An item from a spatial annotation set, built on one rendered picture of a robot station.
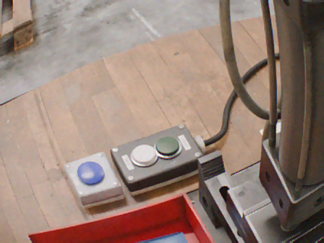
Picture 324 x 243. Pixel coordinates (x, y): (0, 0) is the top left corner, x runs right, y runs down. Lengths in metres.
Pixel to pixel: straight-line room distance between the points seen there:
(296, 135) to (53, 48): 2.20
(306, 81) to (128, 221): 0.57
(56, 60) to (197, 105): 1.51
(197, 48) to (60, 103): 0.23
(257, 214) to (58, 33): 2.13
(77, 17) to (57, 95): 1.60
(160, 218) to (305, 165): 0.49
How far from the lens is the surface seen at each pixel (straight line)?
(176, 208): 1.10
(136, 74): 1.31
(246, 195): 0.84
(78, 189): 1.14
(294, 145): 0.65
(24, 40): 2.82
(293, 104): 0.61
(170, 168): 1.15
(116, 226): 1.09
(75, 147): 1.23
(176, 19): 2.80
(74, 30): 2.84
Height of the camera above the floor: 1.81
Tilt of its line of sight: 47 degrees down
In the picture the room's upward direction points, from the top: 6 degrees counter-clockwise
